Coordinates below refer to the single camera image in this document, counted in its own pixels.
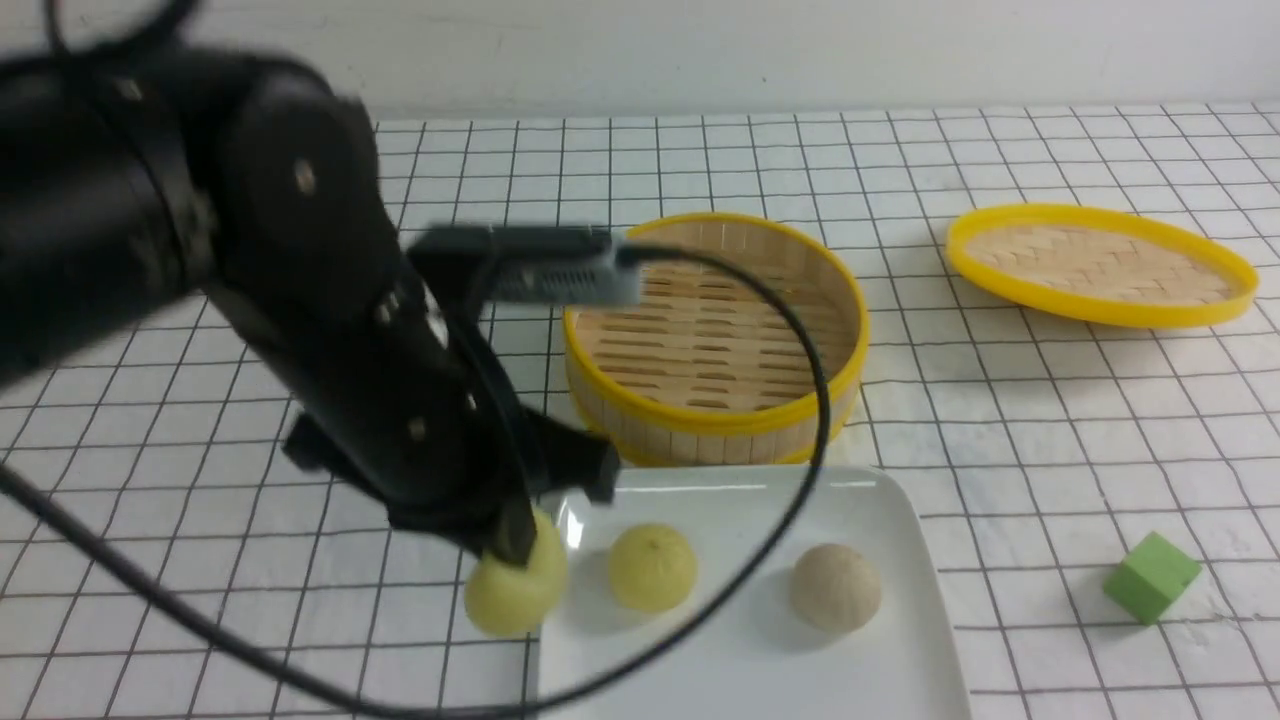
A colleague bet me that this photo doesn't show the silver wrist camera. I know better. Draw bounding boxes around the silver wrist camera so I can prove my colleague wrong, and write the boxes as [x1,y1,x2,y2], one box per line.
[407,224,643,310]

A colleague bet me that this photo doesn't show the yellow steamed bun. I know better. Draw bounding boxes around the yellow steamed bun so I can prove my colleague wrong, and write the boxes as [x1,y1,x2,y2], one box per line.
[607,523,699,615]
[463,507,570,638]

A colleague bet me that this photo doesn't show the white grid tablecloth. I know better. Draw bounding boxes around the white grid tablecloth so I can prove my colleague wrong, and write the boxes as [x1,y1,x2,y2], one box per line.
[3,102,1277,719]

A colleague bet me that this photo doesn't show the black camera cable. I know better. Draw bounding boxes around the black camera cable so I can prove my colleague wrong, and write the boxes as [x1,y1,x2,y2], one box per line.
[0,0,833,720]

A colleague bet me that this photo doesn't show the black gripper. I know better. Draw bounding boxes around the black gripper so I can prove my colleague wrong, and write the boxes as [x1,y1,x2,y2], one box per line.
[209,240,622,569]

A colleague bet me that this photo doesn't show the green foam cube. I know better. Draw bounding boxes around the green foam cube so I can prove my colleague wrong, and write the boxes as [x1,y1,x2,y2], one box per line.
[1102,532,1202,626]

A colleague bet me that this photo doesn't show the yellow rimmed bamboo steamer basket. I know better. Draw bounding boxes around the yellow rimmed bamboo steamer basket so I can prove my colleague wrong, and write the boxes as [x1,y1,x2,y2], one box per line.
[563,213,870,466]

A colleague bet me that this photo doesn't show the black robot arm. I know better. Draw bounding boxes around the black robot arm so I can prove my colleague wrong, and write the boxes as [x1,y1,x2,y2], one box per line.
[1,47,620,561]

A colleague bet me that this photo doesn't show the white square ceramic plate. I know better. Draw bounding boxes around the white square ceramic plate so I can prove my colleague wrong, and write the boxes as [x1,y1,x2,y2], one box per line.
[538,465,972,719]

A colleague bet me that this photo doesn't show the yellow rimmed bamboo steamer lid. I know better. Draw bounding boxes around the yellow rimmed bamboo steamer lid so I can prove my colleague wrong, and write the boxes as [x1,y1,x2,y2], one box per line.
[945,202,1260,329]

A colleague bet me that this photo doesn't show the beige steamed bun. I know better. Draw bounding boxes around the beige steamed bun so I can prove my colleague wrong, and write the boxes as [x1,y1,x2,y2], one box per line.
[788,543,883,635]

